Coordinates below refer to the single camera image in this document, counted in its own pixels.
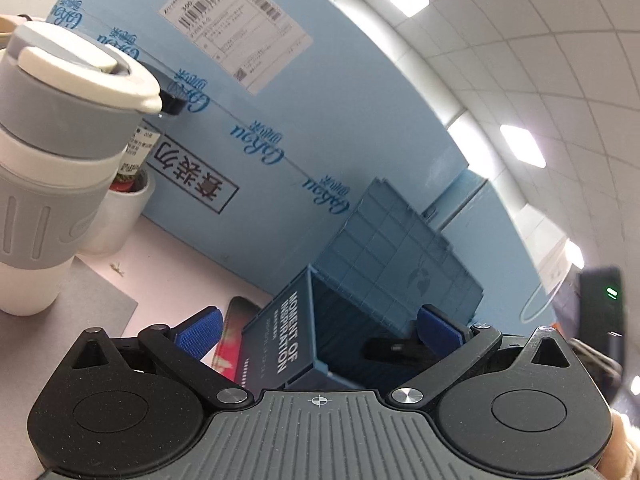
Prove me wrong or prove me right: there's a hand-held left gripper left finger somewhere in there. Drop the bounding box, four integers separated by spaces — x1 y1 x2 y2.
65 306 253 408

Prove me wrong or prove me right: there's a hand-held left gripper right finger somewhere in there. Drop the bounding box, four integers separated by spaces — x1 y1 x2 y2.
392 305 574 406

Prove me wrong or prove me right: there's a blue lidded storage box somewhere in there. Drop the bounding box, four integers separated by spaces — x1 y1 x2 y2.
242 176 487 392

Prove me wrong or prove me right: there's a smartphone with red screen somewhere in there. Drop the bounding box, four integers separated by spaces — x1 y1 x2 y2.
211 296 264 385

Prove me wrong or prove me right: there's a light blue partition panel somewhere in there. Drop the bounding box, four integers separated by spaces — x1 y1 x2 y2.
425 166 560 337

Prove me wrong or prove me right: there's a grey desk mat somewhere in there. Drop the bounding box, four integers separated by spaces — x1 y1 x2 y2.
0 254 139 357

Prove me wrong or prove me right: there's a white plant pot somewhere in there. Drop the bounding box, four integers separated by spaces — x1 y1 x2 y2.
79 167 157 257

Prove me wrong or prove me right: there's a grey and white travel mug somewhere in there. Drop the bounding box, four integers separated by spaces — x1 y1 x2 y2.
0 22 163 317

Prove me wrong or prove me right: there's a black-capped jar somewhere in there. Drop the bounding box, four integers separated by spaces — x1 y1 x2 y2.
119 60 190 188

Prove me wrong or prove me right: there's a large light blue carton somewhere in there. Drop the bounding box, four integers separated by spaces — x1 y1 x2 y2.
47 0 472 313

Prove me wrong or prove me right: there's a white bag with cord handle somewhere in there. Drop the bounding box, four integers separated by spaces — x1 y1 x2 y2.
519 237 587 325

